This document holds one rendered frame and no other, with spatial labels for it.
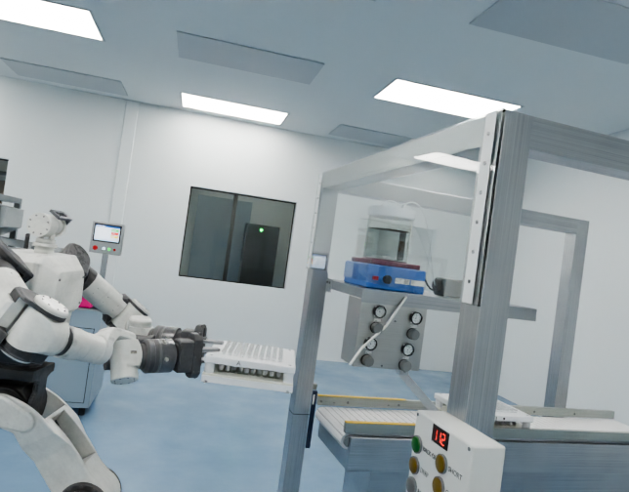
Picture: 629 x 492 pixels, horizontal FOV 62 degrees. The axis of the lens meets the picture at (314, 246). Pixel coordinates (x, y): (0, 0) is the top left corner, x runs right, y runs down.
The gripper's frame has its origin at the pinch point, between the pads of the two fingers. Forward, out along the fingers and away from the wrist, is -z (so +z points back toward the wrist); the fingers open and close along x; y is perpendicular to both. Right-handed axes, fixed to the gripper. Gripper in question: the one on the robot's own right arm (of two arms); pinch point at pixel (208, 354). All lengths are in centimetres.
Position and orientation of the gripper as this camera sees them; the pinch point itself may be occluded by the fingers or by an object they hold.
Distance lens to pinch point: 152.2
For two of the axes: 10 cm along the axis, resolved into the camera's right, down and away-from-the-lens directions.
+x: -1.1, 9.9, -0.2
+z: -8.1, -1.0, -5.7
